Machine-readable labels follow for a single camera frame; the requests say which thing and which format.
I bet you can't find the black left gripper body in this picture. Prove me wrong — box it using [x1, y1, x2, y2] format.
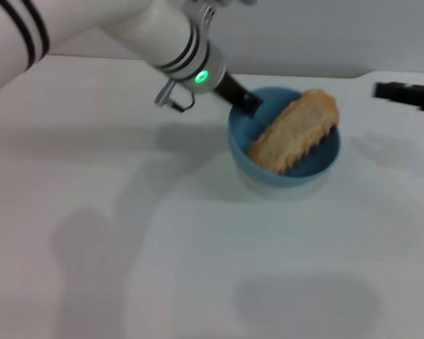
[213, 71, 251, 107]

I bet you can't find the toasted bread slice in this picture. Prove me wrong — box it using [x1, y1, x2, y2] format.
[247, 88, 340, 176]

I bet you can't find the blue bowl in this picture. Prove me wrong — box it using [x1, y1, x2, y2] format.
[228, 87, 342, 189]

